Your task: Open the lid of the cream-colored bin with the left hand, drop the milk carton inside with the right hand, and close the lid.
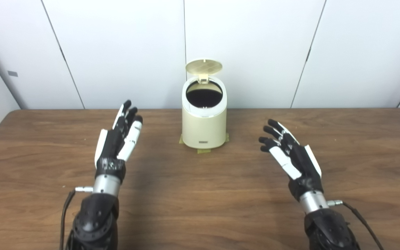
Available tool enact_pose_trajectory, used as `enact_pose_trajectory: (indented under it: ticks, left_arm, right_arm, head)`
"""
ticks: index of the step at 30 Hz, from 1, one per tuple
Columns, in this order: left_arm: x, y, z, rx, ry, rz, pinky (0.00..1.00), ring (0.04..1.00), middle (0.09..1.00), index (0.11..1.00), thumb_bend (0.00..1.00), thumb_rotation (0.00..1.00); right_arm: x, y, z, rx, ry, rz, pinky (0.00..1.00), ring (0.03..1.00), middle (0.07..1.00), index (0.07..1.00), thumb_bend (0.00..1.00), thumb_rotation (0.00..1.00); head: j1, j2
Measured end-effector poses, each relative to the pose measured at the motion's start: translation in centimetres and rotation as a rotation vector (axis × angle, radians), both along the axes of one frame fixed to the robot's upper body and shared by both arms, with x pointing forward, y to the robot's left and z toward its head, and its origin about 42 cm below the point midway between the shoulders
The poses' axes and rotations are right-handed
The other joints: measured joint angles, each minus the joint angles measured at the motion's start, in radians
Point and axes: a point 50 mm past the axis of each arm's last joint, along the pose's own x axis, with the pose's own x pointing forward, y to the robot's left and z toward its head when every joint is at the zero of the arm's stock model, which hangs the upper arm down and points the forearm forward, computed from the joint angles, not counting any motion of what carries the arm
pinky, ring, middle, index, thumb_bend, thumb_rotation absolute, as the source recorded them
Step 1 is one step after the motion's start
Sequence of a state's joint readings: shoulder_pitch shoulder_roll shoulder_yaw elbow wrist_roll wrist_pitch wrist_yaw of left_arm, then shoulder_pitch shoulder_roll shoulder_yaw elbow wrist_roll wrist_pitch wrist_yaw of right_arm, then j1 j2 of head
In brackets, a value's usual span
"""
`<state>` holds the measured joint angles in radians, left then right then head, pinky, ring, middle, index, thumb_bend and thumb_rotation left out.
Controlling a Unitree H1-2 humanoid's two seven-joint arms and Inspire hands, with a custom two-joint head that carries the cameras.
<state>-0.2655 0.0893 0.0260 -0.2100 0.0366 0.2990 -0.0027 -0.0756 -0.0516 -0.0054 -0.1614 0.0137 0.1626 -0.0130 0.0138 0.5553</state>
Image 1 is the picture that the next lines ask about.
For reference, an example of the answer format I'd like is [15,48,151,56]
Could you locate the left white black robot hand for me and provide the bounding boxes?
[94,100,143,184]

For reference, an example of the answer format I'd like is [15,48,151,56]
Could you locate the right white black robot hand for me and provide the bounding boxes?
[258,119,324,202]

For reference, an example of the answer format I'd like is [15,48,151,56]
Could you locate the cream-colored trash bin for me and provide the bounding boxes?
[181,59,227,150]

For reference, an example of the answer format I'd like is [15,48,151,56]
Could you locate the round cream bin lid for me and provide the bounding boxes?
[185,59,223,84]

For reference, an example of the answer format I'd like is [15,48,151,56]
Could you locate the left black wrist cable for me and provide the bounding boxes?
[59,186,93,250]

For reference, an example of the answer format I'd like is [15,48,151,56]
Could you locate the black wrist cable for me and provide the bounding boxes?
[59,186,93,250]
[327,200,384,250]

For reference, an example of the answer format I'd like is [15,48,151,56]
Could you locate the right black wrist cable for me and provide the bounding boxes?
[327,200,384,250]

